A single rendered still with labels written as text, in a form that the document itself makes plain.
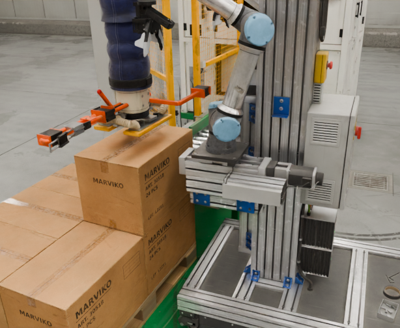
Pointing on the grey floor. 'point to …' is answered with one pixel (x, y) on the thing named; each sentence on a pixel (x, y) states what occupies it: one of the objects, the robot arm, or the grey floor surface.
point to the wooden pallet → (162, 289)
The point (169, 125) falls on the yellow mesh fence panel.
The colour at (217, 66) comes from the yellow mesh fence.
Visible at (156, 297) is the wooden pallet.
